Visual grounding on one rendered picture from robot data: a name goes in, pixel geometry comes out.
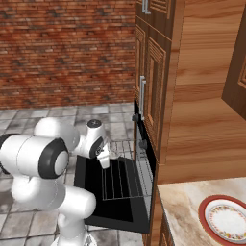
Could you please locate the short silver cupboard handle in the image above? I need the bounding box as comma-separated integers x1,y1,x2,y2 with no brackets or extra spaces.
141,0,152,15

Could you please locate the short wooden cupboard door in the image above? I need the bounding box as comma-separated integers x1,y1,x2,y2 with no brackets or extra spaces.
135,0,177,25

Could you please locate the wide wooden cupboard door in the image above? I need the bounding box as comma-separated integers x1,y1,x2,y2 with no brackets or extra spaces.
144,36,168,161

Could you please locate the tall wooden cupboard body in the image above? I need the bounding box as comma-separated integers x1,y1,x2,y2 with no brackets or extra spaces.
134,0,246,185

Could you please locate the black oven door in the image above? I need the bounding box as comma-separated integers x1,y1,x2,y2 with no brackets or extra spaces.
73,155,152,235

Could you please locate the plain brown cupboard door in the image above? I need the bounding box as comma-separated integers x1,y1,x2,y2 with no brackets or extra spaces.
221,0,246,121

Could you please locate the red-rimmed white plate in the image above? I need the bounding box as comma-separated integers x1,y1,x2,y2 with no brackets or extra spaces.
198,194,246,246

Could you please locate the wire oven rack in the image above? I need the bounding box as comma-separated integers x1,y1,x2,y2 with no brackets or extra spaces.
101,139,146,202

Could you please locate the black oven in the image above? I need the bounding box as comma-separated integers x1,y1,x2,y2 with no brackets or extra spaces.
132,97,159,226

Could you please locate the long silver cupboard handle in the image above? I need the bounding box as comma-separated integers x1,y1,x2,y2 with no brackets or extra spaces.
139,75,147,121

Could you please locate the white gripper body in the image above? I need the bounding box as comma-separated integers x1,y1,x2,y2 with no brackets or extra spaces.
96,146,111,170

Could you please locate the wooden drawer front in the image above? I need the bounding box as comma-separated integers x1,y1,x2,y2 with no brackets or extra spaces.
158,209,176,246

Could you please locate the narrow wooden cupboard door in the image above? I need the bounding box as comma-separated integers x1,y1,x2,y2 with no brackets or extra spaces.
135,24,147,104

